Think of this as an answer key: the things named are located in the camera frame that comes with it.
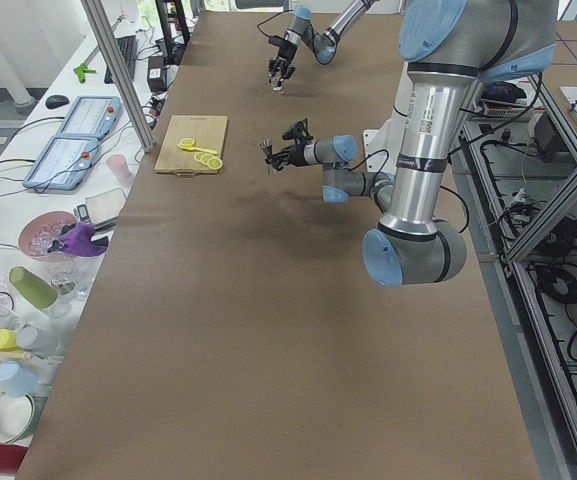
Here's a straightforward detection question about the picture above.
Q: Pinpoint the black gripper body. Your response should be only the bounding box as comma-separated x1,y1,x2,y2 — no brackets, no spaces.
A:
286,142,313,167
276,42,296,64

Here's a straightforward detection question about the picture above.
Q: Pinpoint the clear glass shaker cup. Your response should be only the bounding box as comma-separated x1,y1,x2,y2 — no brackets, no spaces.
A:
269,76,284,92

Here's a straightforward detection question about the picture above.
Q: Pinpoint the steel jigger measuring cup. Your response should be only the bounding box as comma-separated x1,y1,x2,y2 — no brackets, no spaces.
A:
259,138,275,174

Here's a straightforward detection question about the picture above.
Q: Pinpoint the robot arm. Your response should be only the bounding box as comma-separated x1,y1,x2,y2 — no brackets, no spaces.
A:
260,1,558,286
267,0,375,91

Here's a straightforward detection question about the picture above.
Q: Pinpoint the pink cup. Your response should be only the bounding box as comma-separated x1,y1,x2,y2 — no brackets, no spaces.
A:
106,154,131,181

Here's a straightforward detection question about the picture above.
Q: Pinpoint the green tumbler cup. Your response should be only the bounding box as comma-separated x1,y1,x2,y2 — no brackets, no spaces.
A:
9,266,58,310

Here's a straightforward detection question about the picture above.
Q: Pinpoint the yellow cup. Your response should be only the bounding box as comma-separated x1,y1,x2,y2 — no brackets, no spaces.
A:
0,329,20,351

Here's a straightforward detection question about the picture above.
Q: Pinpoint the light blue cup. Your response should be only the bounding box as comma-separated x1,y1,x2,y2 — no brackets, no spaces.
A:
0,361,39,398

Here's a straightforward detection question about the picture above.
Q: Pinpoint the wooden cutting board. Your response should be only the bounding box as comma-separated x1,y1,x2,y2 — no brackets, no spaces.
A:
154,115,228,176

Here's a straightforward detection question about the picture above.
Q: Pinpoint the yellow plastic spoon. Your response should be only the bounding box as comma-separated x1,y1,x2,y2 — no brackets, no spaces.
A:
193,146,219,155

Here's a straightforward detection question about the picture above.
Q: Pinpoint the lemon slice on spoon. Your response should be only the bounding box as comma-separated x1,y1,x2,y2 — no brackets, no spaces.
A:
177,137,196,151

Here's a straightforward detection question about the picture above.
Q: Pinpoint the black keyboard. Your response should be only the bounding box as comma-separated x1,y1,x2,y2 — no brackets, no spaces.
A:
115,35,138,81

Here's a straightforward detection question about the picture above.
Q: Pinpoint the far teach pendant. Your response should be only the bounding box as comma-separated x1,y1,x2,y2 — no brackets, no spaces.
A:
58,96,122,140

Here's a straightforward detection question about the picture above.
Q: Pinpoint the teach pendant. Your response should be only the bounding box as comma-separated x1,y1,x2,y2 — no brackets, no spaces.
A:
22,135,100,191
58,96,122,140

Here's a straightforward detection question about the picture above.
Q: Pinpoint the purple cloth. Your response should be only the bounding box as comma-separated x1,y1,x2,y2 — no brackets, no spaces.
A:
47,223,109,257

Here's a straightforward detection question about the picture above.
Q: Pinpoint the near teach pendant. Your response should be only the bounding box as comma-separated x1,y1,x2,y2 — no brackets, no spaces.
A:
22,135,100,191

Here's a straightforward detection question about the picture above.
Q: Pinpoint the black computer mouse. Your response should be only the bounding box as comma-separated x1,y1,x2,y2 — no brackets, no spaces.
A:
45,94,70,110

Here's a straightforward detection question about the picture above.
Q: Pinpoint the clear wine glass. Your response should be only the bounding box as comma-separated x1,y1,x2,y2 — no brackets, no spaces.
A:
44,252,93,301

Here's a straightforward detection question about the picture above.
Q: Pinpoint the pink bowl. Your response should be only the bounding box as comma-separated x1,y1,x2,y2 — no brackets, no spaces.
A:
18,210,76,260

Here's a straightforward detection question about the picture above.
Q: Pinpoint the white green-rimmed bowl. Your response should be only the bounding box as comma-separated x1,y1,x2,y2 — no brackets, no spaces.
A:
0,396,35,443

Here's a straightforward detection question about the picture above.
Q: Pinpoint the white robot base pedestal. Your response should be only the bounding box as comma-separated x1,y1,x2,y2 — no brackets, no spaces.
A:
363,64,412,174

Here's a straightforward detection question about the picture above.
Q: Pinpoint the aluminium frame post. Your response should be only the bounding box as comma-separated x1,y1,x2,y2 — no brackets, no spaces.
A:
81,0,155,153

